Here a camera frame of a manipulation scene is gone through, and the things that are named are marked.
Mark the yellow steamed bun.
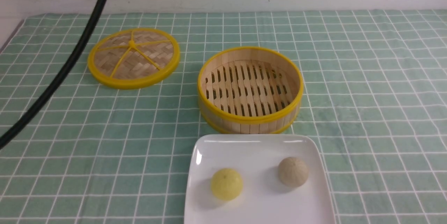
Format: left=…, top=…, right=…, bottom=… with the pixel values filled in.
left=210, top=168, right=244, bottom=201

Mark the beige steamed bun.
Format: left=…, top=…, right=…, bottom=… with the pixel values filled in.
left=278, top=157, right=309, bottom=188

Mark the white square plate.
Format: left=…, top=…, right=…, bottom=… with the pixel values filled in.
left=184, top=134, right=336, bottom=224

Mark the yellow bamboo steamer basket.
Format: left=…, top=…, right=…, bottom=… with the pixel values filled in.
left=197, top=46, right=305, bottom=134

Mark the yellow bamboo steamer lid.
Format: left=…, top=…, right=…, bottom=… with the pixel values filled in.
left=87, top=28, right=180, bottom=89

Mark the green checkered tablecloth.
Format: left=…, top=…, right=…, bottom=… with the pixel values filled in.
left=0, top=10, right=447, bottom=224

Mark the black left camera cable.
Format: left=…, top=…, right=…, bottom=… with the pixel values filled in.
left=0, top=0, right=117, bottom=149

